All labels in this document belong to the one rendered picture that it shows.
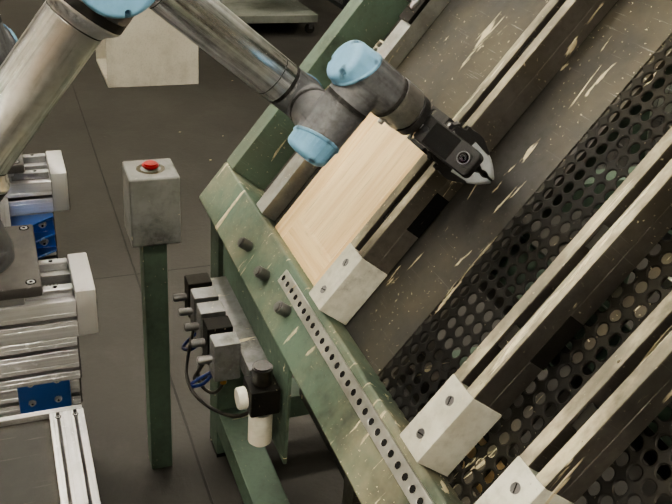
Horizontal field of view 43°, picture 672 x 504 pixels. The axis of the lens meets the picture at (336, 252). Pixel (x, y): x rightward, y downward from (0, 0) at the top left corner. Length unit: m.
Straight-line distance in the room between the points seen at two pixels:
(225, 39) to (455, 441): 0.69
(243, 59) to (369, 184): 0.47
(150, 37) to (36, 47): 4.41
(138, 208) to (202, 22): 0.82
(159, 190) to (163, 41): 3.61
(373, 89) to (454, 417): 0.50
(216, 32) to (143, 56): 4.28
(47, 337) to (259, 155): 0.84
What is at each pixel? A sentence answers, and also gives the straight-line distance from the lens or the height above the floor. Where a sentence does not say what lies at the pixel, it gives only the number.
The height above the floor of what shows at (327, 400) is 0.85.
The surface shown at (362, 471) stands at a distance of 1.35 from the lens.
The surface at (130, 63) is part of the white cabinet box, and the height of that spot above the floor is 0.15.
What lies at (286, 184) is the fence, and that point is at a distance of 1.91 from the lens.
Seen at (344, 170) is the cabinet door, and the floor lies 1.05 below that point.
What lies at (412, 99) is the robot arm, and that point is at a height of 1.35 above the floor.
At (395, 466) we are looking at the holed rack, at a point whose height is 0.89.
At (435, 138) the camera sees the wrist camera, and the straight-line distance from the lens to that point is 1.36.
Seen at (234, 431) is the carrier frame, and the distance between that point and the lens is 2.41.
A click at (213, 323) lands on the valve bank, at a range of 1.79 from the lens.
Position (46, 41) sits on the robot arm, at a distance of 1.19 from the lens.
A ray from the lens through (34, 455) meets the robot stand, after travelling 2.36.
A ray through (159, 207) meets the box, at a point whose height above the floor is 0.85.
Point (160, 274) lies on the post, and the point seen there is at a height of 0.65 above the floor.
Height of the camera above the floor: 1.76
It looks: 29 degrees down
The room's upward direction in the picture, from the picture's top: 5 degrees clockwise
